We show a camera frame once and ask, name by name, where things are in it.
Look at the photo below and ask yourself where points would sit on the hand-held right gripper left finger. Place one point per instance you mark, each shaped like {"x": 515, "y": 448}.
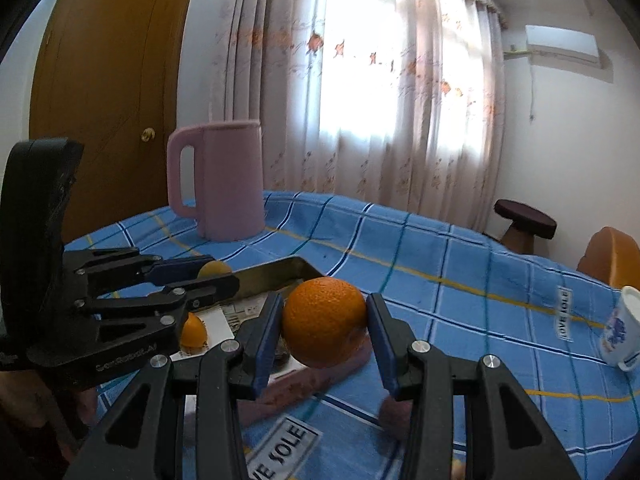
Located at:
{"x": 270, "y": 321}

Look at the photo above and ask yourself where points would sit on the dark round stool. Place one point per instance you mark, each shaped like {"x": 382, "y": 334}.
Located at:
{"x": 525, "y": 214}

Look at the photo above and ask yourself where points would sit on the white printed mug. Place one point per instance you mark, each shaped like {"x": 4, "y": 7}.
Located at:
{"x": 622, "y": 332}

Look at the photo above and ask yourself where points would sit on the small yellow citrus fruit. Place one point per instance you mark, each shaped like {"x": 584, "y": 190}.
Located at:
{"x": 215, "y": 268}

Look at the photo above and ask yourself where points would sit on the brown wooden door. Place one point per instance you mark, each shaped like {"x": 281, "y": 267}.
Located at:
{"x": 110, "y": 85}

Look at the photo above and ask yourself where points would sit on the white air conditioner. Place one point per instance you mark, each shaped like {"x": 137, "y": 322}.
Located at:
{"x": 562, "y": 42}

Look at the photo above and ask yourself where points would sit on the blue plaid blanket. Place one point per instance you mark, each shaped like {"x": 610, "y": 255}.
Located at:
{"x": 450, "y": 285}

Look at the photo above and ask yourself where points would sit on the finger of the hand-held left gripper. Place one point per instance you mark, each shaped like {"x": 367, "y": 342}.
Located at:
{"x": 181, "y": 269}
{"x": 207, "y": 287}

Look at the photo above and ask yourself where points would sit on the pink pitcher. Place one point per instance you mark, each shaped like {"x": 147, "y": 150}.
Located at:
{"x": 227, "y": 180}

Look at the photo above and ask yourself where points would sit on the orange chair back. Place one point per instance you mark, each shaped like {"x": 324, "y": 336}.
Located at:
{"x": 612, "y": 255}

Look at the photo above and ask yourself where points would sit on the large orange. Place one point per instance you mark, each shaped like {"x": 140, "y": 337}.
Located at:
{"x": 325, "y": 322}

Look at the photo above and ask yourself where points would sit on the brass door knob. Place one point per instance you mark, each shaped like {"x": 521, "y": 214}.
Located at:
{"x": 148, "y": 135}

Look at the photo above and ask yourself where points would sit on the small orange tangerine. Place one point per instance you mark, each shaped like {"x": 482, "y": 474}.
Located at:
{"x": 193, "y": 332}

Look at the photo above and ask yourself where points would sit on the sheer floral curtain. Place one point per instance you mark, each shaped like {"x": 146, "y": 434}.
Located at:
{"x": 360, "y": 85}

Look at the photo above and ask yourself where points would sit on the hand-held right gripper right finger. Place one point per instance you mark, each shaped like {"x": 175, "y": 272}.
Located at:
{"x": 382, "y": 346}

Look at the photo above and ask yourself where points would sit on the pink tray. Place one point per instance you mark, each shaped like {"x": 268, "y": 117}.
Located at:
{"x": 265, "y": 275}

